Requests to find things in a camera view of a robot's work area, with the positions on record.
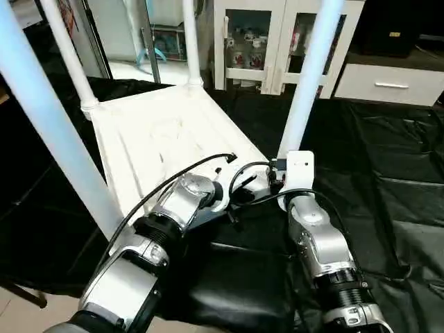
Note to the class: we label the white plastic table leg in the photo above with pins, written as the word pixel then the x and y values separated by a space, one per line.
pixel 192 41
pixel 69 55
pixel 48 125
pixel 309 76

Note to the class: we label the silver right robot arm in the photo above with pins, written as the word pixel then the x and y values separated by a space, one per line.
pixel 319 243

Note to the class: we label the white glass door cabinet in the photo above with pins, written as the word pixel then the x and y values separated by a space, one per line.
pixel 257 69

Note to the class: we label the black work mat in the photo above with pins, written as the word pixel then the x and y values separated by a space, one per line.
pixel 388 180

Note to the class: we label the white drawer unit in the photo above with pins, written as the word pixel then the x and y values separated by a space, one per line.
pixel 388 83

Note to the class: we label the black metal bench leg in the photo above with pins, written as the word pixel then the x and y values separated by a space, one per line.
pixel 24 295

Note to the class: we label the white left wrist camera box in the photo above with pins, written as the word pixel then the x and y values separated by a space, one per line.
pixel 239 187

